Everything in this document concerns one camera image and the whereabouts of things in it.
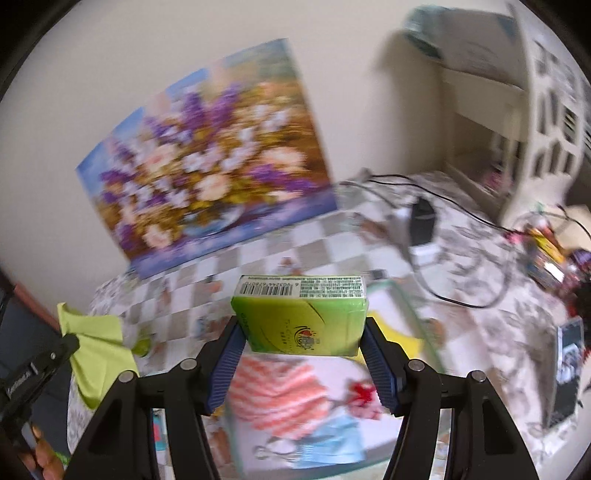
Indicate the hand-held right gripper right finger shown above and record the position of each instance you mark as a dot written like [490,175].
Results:
[381,369]

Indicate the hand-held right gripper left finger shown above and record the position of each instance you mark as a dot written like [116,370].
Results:
[226,364]

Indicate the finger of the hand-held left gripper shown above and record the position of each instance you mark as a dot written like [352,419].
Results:
[53,357]

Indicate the white box with green rim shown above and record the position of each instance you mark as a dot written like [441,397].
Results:
[337,369]

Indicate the lime green cloth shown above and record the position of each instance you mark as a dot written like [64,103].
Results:
[99,355]

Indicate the orange white striped towel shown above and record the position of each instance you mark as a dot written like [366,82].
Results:
[277,392]

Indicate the green carton box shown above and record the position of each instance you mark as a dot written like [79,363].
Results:
[300,323]

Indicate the person's left hand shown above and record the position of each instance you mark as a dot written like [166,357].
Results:
[44,461]

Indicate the red fluffy trinket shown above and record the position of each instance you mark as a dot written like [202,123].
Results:
[364,392]

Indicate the dark door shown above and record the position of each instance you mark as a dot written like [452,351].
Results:
[23,337]

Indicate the yellow cloth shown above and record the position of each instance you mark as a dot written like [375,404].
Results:
[397,334]

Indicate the teal blue cloth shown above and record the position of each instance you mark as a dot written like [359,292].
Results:
[337,434]

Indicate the metal keyring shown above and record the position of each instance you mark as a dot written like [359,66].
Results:
[277,452]

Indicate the checkered printed tablecloth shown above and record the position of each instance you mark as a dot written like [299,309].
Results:
[295,249]

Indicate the smartphone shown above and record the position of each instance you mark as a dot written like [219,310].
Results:
[568,369]

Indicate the floral painting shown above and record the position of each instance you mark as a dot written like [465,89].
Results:
[207,161]

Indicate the pile of colourful small things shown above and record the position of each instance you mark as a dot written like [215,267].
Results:
[549,254]

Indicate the white shelf unit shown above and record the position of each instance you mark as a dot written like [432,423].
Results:
[545,115]

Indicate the red-brown wooden frame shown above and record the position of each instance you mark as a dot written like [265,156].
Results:
[34,304]

